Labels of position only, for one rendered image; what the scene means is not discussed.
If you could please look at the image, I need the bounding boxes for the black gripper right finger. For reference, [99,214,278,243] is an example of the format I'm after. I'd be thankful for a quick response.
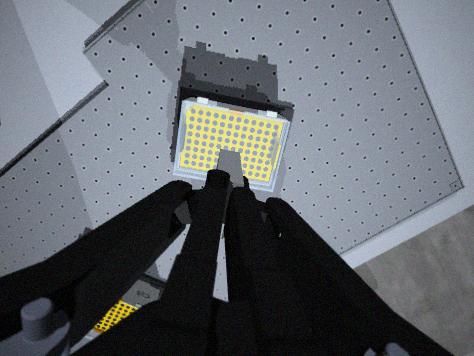
[221,151,454,356]

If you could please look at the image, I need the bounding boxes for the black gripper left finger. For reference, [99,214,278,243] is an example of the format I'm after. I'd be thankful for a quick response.
[0,149,230,356]

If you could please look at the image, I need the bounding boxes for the grey flat base plate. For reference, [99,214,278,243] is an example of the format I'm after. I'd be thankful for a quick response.
[0,0,465,277]

